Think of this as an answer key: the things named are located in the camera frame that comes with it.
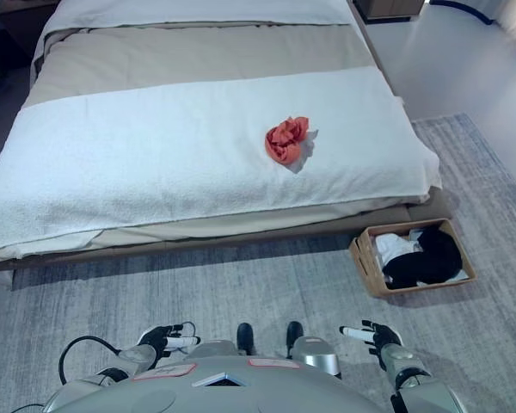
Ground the white garment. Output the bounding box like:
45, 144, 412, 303
374, 232, 422, 264

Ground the grey robot torso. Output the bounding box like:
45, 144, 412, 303
111, 359, 399, 413

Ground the white bed sheet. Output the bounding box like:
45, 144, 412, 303
42, 0, 357, 32

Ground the wooden laundry basket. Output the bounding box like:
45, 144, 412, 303
348, 218, 477, 299

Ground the black right robot foot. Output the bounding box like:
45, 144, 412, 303
286, 321, 304, 348

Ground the taupe bed frame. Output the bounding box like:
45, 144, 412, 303
0, 0, 455, 273

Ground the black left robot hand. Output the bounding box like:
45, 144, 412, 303
138, 321, 200, 361

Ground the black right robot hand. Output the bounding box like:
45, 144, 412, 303
339, 320, 403, 356

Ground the black robot foot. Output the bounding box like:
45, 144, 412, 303
286, 321, 304, 348
236, 322, 256, 350

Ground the small white crumpled cloth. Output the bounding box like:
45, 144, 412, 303
286, 126, 320, 175

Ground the dark curved hose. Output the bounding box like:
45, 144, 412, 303
429, 0, 498, 15

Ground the silver right robot leg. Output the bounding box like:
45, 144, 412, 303
290, 336, 341, 380

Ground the wooden nightstand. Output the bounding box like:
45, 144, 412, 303
353, 0, 427, 22

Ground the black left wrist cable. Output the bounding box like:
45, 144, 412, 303
58, 335, 122, 387

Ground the black garment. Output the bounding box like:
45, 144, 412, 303
381, 226, 464, 289

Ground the red garment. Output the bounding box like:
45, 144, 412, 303
264, 115, 310, 165

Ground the black left robot foot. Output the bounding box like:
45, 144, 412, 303
236, 322, 256, 350

